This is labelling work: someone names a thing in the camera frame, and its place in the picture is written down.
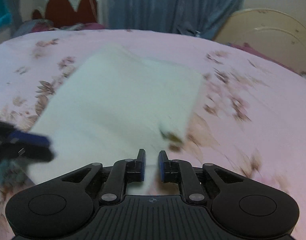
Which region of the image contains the cream knitted sweater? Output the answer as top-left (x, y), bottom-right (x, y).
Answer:
top-left (27, 46), bottom-right (203, 195)

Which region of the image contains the magenta pillow by red headboard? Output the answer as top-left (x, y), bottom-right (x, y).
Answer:
top-left (80, 23), bottom-right (105, 30)

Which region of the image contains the cream round headboard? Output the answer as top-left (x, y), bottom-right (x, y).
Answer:
top-left (214, 8), bottom-right (306, 74)

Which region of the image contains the pile of clothes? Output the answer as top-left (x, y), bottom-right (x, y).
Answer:
top-left (12, 19), bottom-right (84, 38)

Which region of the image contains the pink floral bed sheet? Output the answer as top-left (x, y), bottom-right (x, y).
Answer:
top-left (0, 28), bottom-right (306, 240)

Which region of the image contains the blue grey curtain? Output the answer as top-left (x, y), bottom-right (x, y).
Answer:
top-left (109, 0), bottom-right (244, 40)

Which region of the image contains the red heart-shaped headboard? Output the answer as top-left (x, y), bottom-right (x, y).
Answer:
top-left (31, 0), bottom-right (104, 28)

